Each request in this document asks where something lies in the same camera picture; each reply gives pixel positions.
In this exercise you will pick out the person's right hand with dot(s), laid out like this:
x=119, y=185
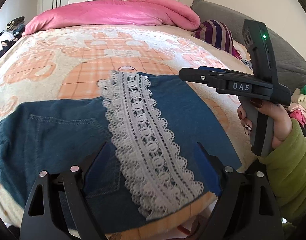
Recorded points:
x=280, y=125

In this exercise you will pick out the heap of colourful clothes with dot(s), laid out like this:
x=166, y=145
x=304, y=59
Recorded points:
x=303, y=105

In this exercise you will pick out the pink duvet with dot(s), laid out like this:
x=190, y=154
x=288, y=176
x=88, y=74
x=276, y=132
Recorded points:
x=112, y=12

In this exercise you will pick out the purple striped cloth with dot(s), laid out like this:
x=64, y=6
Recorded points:
x=215, y=33

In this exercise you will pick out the grey padded headboard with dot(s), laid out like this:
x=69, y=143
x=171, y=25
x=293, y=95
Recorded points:
x=293, y=55

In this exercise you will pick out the pink and cream clothes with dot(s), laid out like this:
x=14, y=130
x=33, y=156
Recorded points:
x=240, y=52

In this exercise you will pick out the pile of mixed clothes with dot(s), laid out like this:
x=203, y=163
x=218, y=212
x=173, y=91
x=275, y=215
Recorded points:
x=15, y=23

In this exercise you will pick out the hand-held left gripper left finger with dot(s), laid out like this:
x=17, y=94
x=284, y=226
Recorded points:
x=100, y=165

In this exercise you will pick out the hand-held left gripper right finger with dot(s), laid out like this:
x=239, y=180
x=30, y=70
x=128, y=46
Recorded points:
x=206, y=170

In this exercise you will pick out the orange patterned fleece blanket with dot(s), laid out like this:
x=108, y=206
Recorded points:
x=80, y=62

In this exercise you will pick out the person's right forearm green sleeve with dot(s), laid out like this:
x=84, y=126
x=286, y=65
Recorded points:
x=293, y=170

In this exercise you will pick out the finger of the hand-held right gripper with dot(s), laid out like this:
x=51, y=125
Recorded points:
x=210, y=68
x=205, y=76

